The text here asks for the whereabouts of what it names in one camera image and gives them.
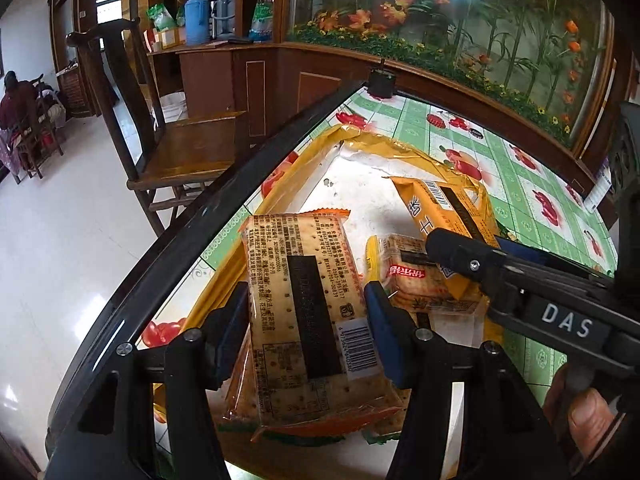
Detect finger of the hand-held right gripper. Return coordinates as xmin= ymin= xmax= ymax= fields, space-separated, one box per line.
xmin=425 ymin=227 xmax=533 ymax=322
xmin=494 ymin=236 xmax=615 ymax=287

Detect grey thermos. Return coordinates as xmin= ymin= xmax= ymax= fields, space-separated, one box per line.
xmin=212 ymin=0 xmax=237 ymax=38

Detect green fruit print tablecloth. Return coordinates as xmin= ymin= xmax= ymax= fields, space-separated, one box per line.
xmin=140 ymin=85 xmax=620 ymax=480

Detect blue thermos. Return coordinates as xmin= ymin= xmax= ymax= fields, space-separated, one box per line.
xmin=184 ymin=0 xmax=211 ymax=46

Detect yellow foil tray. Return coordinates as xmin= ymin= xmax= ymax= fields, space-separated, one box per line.
xmin=152 ymin=122 xmax=507 ymax=480

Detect plastic water bottle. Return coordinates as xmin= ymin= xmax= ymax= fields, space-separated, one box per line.
xmin=249 ymin=0 xmax=275 ymax=42

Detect cardboard box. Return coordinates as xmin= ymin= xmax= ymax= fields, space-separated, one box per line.
xmin=145 ymin=27 xmax=187 ymax=52

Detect person's right hand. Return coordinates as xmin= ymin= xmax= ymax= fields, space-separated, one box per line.
xmin=542 ymin=364 xmax=628 ymax=478

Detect yellow cracker packet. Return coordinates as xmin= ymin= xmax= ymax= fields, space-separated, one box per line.
xmin=391 ymin=175 xmax=497 ymax=302

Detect large orange cracker packet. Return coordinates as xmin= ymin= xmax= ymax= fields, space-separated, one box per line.
xmin=241 ymin=208 xmax=407 ymax=442

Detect glass flower display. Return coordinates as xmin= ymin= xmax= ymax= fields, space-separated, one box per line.
xmin=285 ymin=0 xmax=618 ymax=148

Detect black cup on table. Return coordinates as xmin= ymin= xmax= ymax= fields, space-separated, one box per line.
xmin=368 ymin=58 xmax=397 ymax=99

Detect clear square cracker packet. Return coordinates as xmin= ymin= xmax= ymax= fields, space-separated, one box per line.
xmin=366 ymin=232 xmax=490 ymax=315

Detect green bag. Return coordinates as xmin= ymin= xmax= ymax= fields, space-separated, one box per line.
xmin=146 ymin=4 xmax=177 ymax=32

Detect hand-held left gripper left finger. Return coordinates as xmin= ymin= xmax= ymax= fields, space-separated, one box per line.
xmin=75 ymin=282 xmax=251 ymax=480

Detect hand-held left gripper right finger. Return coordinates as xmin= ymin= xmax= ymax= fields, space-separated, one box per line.
xmin=364 ymin=281 xmax=571 ymax=480

